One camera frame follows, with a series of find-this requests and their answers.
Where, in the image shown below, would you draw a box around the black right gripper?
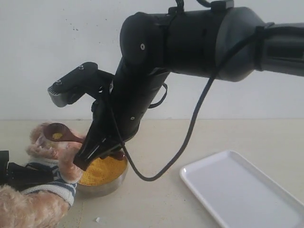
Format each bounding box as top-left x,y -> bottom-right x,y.
73,60 -> 169,171

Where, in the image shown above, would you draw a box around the teddy bear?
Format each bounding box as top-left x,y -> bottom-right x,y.
0,122 -> 85,228

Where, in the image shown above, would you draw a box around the dark wooden spoon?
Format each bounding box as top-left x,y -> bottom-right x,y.
42,123 -> 125,160

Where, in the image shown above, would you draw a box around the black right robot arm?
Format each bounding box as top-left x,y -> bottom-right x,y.
73,2 -> 304,170

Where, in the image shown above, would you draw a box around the yellow millet grains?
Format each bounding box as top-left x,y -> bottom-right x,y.
79,157 -> 127,186

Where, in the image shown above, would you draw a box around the steel bowl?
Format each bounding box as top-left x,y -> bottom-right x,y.
77,159 -> 129,198

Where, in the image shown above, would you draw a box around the white rectangular plastic tray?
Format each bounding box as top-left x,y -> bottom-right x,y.
180,151 -> 304,228

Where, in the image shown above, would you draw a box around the black cable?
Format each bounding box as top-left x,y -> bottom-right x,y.
102,0 -> 274,182

